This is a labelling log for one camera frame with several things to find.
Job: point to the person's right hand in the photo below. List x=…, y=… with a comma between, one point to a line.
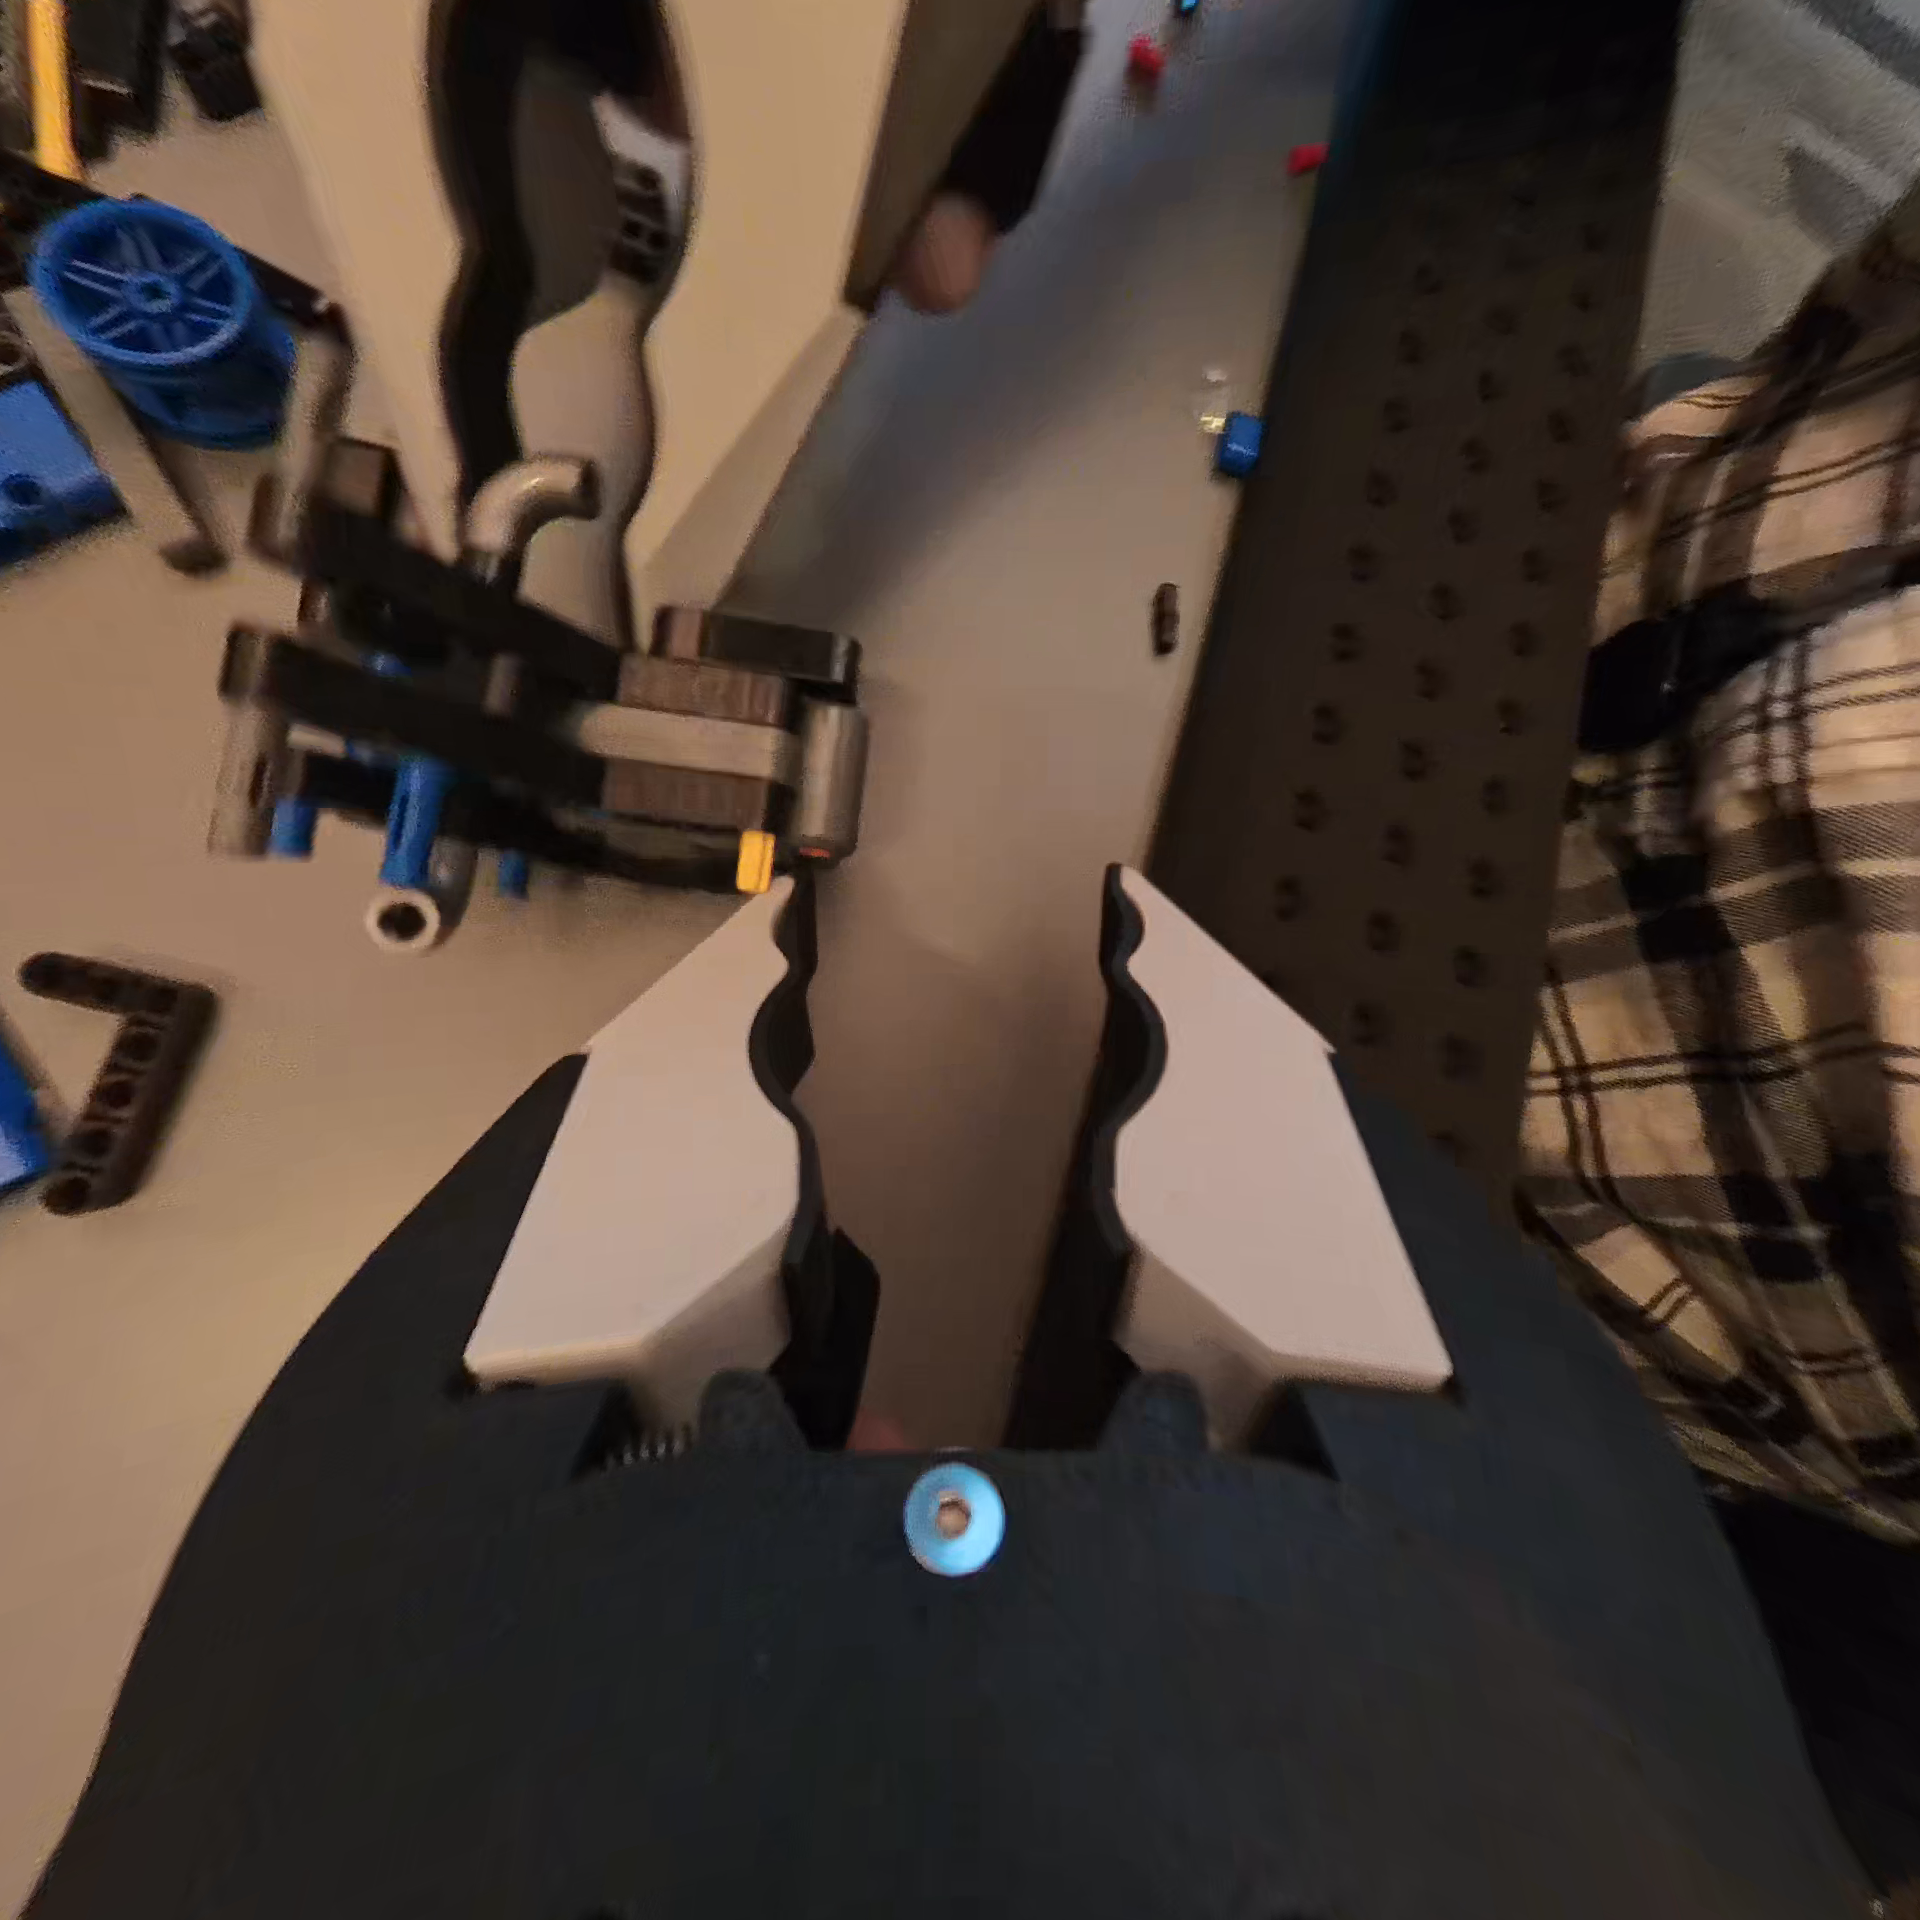
x=947, y=256

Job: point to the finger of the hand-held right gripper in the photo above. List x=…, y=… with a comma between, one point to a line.
x=353, y=180
x=781, y=226

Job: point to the blue toy block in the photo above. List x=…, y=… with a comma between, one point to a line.
x=1242, y=445

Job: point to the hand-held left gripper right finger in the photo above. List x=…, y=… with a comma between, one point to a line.
x=1276, y=1214

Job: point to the black toy axle pin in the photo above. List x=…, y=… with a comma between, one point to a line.
x=1168, y=618

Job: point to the partly built toy chassis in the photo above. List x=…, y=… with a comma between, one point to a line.
x=691, y=737

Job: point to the blue spoked toy wheel rim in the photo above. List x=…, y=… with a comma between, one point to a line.
x=152, y=299

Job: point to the blue curved toy panel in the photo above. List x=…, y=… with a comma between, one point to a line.
x=53, y=481
x=16, y=1116

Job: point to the person's plaid shirt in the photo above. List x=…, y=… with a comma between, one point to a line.
x=1741, y=975

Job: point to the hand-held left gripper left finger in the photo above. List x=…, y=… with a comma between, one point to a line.
x=646, y=1214

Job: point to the pile of black toy beams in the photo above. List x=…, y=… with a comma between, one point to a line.
x=134, y=1078

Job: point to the small clear plastic bag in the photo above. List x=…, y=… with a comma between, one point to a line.
x=1211, y=399

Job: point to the yellow toy axle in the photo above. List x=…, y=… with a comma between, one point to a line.
x=757, y=862
x=53, y=83

